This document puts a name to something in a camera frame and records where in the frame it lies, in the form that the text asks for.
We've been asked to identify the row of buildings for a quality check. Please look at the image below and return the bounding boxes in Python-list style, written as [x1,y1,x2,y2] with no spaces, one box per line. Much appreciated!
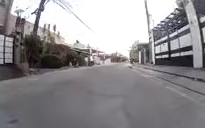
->
[13,19,112,68]

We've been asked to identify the grey asphalt road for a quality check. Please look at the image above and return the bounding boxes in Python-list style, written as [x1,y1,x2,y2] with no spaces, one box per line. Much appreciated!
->
[0,63,205,128]

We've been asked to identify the dark leaning utility pole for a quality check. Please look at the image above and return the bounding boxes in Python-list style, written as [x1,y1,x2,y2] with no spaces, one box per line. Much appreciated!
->
[31,0,48,37]

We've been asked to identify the distant grey building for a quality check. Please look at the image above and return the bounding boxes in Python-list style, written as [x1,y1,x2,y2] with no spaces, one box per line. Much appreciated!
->
[128,40,153,65]

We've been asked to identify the dark green bushes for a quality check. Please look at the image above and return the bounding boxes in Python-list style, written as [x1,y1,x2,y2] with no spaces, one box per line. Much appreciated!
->
[22,34,88,70]

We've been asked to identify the building with white gate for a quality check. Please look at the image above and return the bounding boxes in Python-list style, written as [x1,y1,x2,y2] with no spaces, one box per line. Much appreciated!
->
[0,0,24,83]

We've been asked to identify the concrete sidewalk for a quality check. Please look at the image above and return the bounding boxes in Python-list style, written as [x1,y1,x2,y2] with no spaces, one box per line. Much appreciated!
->
[133,63,205,84]

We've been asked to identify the overhead wires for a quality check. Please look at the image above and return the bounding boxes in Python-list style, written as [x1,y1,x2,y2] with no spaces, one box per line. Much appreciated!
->
[49,0,95,33]

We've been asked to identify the white panelled fence wall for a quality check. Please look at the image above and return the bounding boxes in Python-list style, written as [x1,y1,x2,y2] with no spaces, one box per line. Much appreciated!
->
[151,0,205,70]

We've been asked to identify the concrete kerb and gutter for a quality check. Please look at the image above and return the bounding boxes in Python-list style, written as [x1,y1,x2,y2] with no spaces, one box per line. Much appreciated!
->
[128,64,205,101]

